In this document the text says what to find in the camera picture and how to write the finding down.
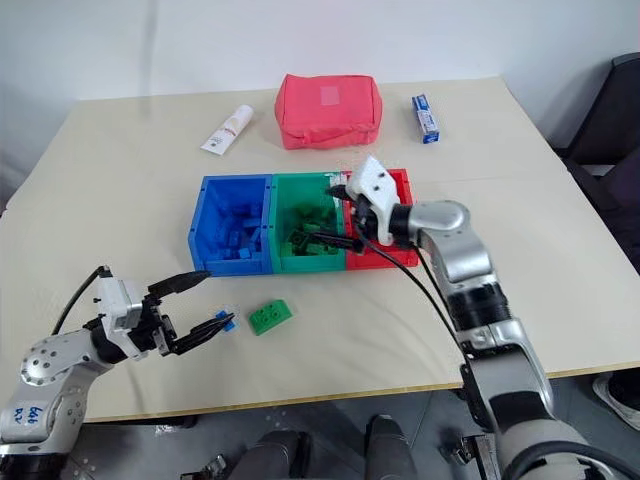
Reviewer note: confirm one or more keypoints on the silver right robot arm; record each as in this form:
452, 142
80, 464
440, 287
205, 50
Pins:
450, 222

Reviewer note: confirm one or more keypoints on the blue and white carton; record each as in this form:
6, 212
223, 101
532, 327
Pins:
426, 120

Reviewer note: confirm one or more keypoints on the dark rounded shape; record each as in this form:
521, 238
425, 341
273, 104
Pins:
275, 457
391, 447

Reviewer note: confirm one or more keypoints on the green studded block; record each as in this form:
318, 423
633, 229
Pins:
272, 318
322, 248
296, 245

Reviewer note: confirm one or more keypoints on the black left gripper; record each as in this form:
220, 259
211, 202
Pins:
151, 331

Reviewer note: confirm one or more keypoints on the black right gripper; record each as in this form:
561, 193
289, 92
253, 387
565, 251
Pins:
363, 216

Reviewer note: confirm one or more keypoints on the small blue block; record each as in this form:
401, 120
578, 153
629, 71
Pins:
230, 326
243, 253

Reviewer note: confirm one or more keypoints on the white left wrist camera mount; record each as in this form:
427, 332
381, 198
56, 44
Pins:
117, 305

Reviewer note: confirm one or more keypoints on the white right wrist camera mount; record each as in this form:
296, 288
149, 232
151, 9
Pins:
375, 185

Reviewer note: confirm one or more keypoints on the red fabric pouch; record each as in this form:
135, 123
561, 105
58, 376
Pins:
325, 115

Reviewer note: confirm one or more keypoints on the metal bracket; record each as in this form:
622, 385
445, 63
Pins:
472, 457

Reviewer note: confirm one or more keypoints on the blue plastic bin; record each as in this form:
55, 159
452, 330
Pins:
235, 265

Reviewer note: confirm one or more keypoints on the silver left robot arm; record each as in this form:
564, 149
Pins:
50, 367

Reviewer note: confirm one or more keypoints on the green plastic bin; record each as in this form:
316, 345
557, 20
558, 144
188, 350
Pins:
310, 264

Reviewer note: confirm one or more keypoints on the white tube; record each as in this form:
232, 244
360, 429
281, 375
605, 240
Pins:
227, 131

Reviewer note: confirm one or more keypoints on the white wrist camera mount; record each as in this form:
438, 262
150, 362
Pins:
375, 185
117, 305

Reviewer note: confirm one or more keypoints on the black chair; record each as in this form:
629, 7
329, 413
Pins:
610, 125

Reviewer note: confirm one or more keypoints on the red plastic bin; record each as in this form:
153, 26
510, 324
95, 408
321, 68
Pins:
362, 263

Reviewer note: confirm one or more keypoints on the black and white shoe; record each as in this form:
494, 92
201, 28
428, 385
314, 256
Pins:
620, 400

